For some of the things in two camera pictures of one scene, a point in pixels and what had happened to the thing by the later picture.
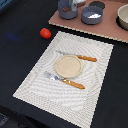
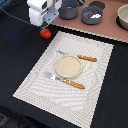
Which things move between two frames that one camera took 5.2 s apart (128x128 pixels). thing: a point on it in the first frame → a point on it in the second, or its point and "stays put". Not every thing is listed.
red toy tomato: x=45 y=33 stays put
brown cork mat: x=107 y=26 stays put
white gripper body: x=74 y=4 → x=43 y=12
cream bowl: x=122 y=18 stays put
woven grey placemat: x=71 y=104 stays put
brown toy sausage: x=69 y=9 → x=91 y=14
